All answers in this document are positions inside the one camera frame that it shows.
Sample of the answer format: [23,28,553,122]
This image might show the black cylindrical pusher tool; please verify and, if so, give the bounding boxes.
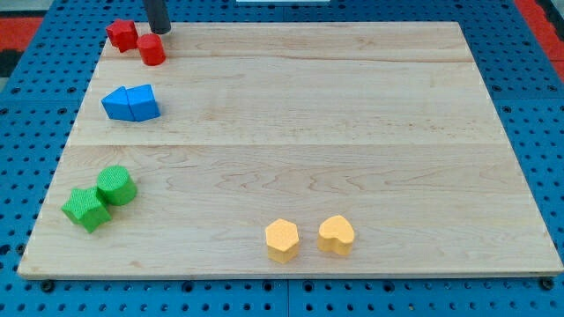
[143,0,172,35]

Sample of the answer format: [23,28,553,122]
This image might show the red cylinder block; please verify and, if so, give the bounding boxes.
[137,33,166,66]

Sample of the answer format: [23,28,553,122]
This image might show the red star block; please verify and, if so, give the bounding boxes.
[106,18,138,53]

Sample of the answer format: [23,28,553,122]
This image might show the green star block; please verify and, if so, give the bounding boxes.
[61,187,112,233]

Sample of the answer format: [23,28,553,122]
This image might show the blue cube block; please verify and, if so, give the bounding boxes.
[126,85,160,122]

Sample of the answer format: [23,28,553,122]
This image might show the blue triangle block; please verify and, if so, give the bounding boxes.
[101,86,134,122]

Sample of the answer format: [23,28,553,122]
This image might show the green cylinder block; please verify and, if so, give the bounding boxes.
[97,166,137,206]

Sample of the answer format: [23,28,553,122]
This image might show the yellow hexagon block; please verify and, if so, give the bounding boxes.
[264,218,300,263]

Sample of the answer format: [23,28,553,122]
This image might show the wooden board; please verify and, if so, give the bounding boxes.
[19,22,563,280]

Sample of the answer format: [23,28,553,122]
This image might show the yellow heart block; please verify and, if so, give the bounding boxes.
[317,215,355,256]

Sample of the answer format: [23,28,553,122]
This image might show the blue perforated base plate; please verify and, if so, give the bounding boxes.
[1,0,563,316]

